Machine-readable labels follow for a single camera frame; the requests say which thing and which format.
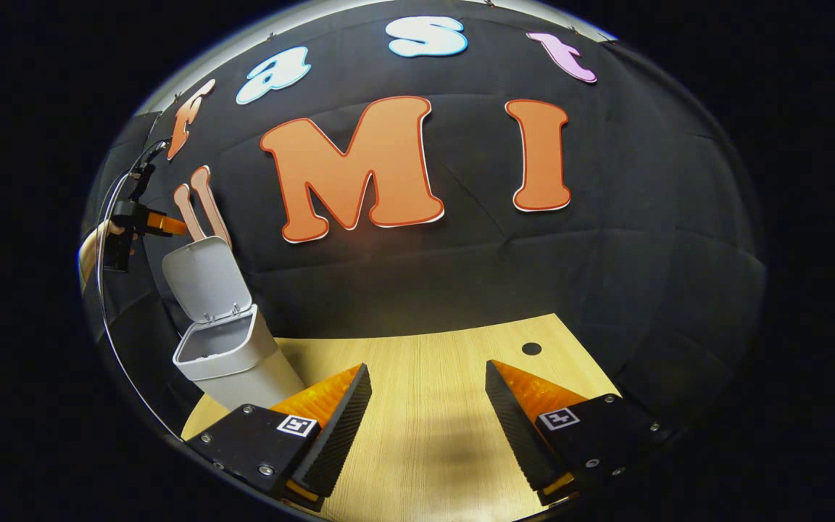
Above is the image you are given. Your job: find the white desktop garbage bin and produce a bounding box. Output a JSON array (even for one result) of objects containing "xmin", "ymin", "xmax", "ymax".
[{"xmin": 162, "ymin": 236, "xmax": 307, "ymax": 411}]

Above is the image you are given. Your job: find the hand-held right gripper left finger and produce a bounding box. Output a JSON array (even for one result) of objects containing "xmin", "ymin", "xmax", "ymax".
[{"xmin": 187, "ymin": 362, "xmax": 373, "ymax": 514}]

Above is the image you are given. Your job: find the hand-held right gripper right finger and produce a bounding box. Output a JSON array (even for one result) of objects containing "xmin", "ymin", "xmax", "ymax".
[{"xmin": 485, "ymin": 360, "xmax": 679, "ymax": 508}]

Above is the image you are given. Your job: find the wooden desktop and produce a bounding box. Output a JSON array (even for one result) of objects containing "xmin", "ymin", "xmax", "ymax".
[{"xmin": 180, "ymin": 313, "xmax": 621, "ymax": 522}]

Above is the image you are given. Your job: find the black backdrop cloth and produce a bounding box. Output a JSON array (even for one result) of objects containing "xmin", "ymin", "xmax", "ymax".
[{"xmin": 84, "ymin": 0, "xmax": 766, "ymax": 428}]

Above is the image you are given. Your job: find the left hand-held gripper cable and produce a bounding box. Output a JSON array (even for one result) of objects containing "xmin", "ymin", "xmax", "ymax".
[{"xmin": 95, "ymin": 170, "xmax": 186, "ymax": 443}]

